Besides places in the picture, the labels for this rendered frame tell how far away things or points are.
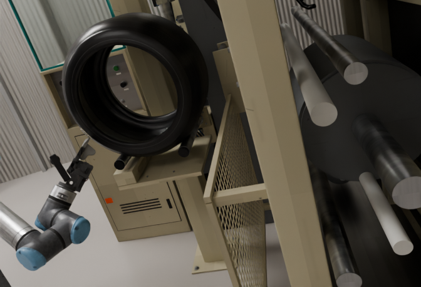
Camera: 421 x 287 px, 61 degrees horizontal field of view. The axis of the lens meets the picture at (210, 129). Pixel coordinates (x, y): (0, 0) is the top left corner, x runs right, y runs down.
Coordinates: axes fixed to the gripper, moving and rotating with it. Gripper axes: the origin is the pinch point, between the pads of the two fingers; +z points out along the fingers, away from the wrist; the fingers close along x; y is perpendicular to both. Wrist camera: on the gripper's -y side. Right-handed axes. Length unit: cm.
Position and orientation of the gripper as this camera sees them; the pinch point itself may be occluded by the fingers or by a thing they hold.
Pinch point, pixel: (86, 139)
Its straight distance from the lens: 152.4
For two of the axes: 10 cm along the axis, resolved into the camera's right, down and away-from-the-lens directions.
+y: 8.4, 4.6, 2.9
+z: 3.9, -8.8, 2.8
